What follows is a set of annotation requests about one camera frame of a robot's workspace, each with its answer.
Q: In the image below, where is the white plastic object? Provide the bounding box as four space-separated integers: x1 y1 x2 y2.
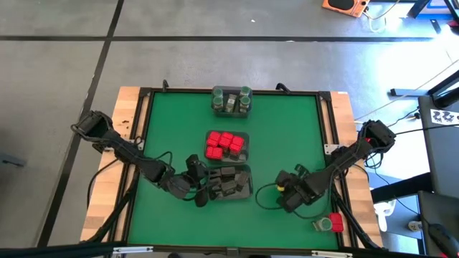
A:
374 199 395 233

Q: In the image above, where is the small white adapter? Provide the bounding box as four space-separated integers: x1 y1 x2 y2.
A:
407 219 424 233

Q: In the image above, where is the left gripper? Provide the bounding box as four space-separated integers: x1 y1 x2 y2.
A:
166 153 222 208

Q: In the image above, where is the white paper with black marks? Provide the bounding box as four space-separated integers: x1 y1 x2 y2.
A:
430 108 459 126

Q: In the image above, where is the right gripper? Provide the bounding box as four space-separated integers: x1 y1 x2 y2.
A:
275 165 323 214

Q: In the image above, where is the green table mat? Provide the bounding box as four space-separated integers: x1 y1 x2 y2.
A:
142 92 340 251

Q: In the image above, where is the silver metal bracket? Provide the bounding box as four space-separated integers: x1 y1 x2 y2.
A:
311 249 354 258
112 245 154 256

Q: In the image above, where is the gray desk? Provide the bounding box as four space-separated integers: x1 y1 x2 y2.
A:
417 95 459 198
417 191 459 258

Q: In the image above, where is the black table frame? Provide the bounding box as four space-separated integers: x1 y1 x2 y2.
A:
137 87 341 254

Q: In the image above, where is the black cable conduit bundle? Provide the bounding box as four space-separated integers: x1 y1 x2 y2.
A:
87 157 141 245
332 193 381 251

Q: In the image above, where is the orange device with black disc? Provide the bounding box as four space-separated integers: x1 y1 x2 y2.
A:
321 0 371 19

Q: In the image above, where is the black bar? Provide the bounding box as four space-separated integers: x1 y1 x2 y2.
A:
0 242 125 258

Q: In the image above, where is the black computer mouse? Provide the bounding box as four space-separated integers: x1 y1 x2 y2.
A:
428 222 459 258

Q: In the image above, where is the gray translucent plastic bin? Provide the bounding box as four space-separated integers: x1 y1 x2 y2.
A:
207 163 255 201
203 129 251 165
210 85 254 119

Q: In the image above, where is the black metal stand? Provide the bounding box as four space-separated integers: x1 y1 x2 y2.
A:
389 70 459 108

